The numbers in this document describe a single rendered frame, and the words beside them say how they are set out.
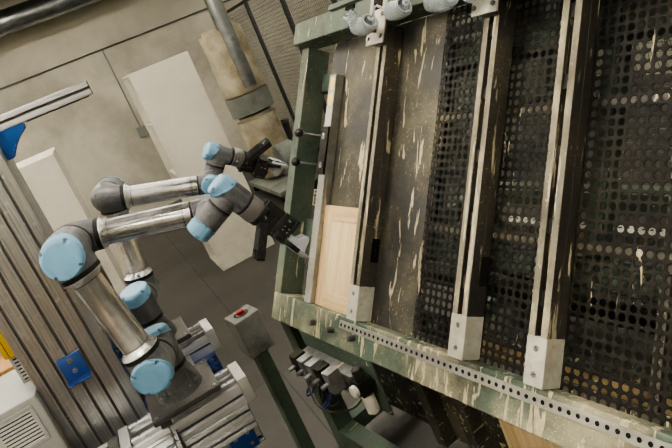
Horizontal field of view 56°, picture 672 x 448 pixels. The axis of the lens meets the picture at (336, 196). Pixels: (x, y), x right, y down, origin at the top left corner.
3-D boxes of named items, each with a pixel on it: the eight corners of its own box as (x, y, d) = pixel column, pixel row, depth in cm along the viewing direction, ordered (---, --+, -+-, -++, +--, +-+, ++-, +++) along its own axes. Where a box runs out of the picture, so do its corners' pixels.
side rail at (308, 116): (295, 291, 286) (274, 291, 280) (322, 54, 289) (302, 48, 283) (301, 294, 281) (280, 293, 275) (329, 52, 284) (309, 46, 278)
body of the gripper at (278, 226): (302, 224, 182) (271, 200, 178) (285, 248, 181) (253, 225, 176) (294, 220, 189) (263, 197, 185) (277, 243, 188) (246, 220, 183)
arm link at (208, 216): (207, 236, 186) (230, 208, 185) (206, 247, 175) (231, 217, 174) (185, 220, 183) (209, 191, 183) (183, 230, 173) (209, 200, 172)
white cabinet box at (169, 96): (210, 258, 670) (121, 78, 613) (258, 233, 688) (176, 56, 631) (223, 271, 616) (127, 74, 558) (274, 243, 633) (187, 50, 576)
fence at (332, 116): (312, 301, 262) (303, 301, 260) (337, 77, 264) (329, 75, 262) (318, 303, 258) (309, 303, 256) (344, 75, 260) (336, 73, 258)
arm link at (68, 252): (184, 360, 193) (77, 216, 177) (182, 385, 178) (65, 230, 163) (150, 381, 192) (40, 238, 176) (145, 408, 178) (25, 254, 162)
